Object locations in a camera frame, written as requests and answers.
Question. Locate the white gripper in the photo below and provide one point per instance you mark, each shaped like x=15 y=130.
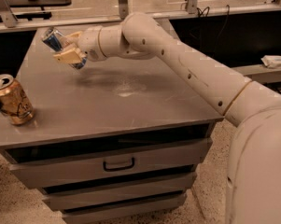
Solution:
x=90 y=44

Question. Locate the blue silver redbull can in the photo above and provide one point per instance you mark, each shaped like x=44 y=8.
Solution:
x=54 y=39

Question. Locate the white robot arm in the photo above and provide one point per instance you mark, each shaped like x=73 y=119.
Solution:
x=254 y=165

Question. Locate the gold soda can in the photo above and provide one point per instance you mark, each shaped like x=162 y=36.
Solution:
x=14 y=103

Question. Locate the grey drawer cabinet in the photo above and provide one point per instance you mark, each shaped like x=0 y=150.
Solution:
x=107 y=111

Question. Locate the white crumpled cloth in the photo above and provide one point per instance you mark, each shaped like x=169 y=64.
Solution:
x=271 y=61

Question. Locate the black drawer handle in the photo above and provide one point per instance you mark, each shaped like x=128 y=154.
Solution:
x=119 y=166

